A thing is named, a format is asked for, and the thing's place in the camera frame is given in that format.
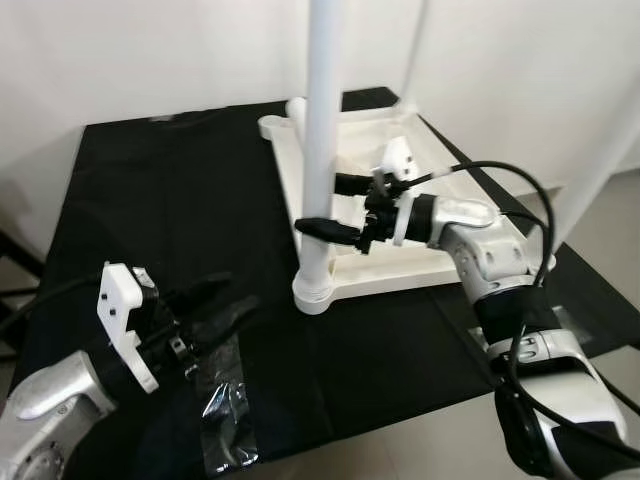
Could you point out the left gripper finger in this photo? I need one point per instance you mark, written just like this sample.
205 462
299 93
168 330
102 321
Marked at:
225 320
200 290

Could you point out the white plastic table top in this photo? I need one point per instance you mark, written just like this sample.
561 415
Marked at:
440 245

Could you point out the black tablecloth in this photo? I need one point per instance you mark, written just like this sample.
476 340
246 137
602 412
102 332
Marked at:
150 180

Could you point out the crumpled clear plastic wrap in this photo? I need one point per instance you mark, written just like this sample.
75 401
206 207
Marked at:
565 325

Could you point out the black folding chair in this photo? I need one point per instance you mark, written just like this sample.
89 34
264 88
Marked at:
15 290

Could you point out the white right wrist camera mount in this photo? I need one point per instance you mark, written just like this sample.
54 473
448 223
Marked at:
398 160

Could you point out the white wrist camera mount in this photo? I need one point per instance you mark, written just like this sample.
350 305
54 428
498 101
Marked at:
122 310
398 160

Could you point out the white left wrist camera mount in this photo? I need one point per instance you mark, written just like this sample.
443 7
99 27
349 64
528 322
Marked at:
122 310

